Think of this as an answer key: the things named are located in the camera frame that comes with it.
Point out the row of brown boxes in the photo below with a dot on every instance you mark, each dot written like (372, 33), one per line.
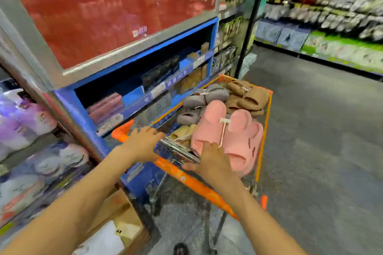
(194, 80)

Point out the red panel with grey frame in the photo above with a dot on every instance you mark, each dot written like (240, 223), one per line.
(104, 9)

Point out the person's right hand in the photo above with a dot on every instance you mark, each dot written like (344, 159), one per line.
(214, 165)

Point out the row of blue garment packets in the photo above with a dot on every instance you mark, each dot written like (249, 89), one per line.
(281, 35)

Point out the brown cardboard box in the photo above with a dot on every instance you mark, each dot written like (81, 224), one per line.
(119, 210)

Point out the person's left forearm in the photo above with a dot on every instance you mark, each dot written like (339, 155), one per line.
(74, 210)

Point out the orange metal shopping cart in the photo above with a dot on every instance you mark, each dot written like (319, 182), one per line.
(185, 177)

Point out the yellow slippers pair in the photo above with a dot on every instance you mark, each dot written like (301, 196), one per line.
(179, 133)

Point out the row of dark packets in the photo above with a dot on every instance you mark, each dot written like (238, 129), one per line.
(158, 74)

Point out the stack of pink boxes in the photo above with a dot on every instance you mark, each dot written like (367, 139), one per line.
(106, 108)

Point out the blue shelf unit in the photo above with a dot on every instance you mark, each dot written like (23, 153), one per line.
(83, 120)

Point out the person's left hand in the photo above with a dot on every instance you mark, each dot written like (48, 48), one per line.
(140, 145)

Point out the person's right forearm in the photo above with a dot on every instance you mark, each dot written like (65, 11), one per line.
(260, 222)

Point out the purple and white packages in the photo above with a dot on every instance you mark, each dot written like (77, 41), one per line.
(24, 120)

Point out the black framed goods shelf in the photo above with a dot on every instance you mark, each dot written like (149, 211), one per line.
(252, 18)

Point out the person's black shoe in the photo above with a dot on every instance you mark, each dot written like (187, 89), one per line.
(181, 250)

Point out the row of green white boxes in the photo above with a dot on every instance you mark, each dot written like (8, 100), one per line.
(344, 51)

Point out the grey slippers pair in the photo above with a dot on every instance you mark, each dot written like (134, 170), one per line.
(215, 94)
(188, 118)

